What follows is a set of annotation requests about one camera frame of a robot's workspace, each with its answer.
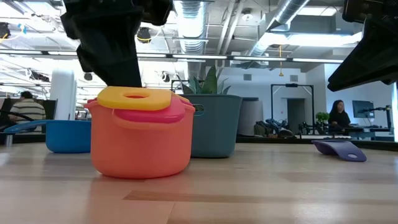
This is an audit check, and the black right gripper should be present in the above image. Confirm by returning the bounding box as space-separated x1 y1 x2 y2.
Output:
327 0 398 93

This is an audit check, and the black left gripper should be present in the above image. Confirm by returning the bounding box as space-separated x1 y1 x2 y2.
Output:
60 0 174 88

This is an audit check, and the yellow measuring cup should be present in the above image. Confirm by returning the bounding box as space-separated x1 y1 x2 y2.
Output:
96 86 191 111

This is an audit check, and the blue measuring cup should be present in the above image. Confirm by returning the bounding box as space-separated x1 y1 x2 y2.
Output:
3 119 92 154

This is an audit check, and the orange measuring cup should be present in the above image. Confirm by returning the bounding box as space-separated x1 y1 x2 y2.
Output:
83 98 196 180

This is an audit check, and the purple measuring cup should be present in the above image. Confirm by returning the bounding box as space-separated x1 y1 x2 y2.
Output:
311 139 368 163

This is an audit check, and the teal plastic basket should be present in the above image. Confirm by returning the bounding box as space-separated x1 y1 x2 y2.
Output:
178 94 243 159

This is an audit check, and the background computer monitor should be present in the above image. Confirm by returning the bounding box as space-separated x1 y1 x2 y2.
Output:
351 100 376 119

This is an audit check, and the person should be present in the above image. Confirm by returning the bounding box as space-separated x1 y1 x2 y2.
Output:
327 99 353 129
8 90 47 133

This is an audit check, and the small background plant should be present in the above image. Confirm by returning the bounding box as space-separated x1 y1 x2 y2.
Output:
315 111 330 126

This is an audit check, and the grey cylindrical bin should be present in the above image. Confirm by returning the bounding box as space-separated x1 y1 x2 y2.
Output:
237 96 264 137

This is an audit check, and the black metal gantry frame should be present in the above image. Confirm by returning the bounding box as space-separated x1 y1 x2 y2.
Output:
270 83 315 136

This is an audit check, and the black curved cable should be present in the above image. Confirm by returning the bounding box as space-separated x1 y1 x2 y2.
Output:
0 109 35 123

